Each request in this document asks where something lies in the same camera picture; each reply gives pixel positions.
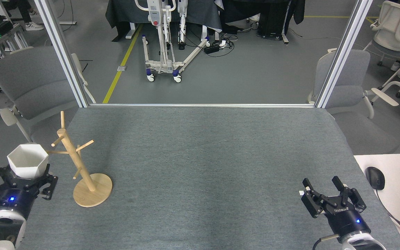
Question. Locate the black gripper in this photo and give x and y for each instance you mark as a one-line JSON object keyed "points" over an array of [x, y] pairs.
{"points": [[14, 201], [347, 220]]}

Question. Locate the white hexagonal cup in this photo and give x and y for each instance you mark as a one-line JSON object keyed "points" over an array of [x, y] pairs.
{"points": [[26, 166]]}

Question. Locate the wooden cup rack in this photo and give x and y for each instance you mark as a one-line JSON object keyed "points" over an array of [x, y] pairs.
{"points": [[90, 194]]}

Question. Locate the black computer mouse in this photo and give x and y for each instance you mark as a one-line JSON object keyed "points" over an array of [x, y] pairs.
{"points": [[375, 177]]}

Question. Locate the white desk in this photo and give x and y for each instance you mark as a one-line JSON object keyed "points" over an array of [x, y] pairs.
{"points": [[398, 173]]}

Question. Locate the grey upholstered chair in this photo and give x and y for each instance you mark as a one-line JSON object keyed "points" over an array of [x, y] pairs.
{"points": [[30, 80], [349, 80]]}

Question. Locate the person's white shoe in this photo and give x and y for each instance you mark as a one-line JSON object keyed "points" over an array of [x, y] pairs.
{"points": [[35, 26]]}

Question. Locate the black computer tower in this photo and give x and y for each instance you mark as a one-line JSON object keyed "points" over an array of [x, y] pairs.
{"points": [[271, 21]]}

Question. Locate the black power strip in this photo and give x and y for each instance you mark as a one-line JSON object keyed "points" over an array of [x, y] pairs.
{"points": [[211, 49]]}

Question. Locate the black cloth covered table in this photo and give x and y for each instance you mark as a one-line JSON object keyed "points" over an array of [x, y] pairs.
{"points": [[127, 14]]}

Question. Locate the white stand on wheels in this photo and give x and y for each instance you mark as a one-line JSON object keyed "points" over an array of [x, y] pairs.
{"points": [[153, 14]]}

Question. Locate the silver aluminium post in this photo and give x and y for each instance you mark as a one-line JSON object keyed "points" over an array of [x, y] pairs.
{"points": [[342, 52], [63, 52]]}

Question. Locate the silver aluminium rail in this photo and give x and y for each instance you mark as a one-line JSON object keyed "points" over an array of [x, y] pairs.
{"points": [[200, 105]]}

